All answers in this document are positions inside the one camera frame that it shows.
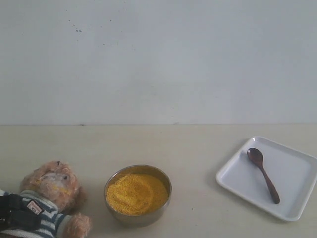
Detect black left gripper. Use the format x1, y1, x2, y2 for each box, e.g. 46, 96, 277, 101
0, 194, 41, 230

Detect dark brown wooden spoon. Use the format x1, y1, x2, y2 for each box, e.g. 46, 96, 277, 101
247, 147, 280, 204

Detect stainless steel bowl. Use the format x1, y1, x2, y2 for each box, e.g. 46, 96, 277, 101
104, 165, 172, 227

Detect yellow millet grains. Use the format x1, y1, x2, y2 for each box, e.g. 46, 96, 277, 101
106, 174, 168, 216

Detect white rectangular plastic tray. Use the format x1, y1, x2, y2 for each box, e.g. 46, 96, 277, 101
215, 136, 317, 222

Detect beige teddy bear striped sweater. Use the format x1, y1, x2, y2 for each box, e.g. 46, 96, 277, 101
0, 161, 92, 238

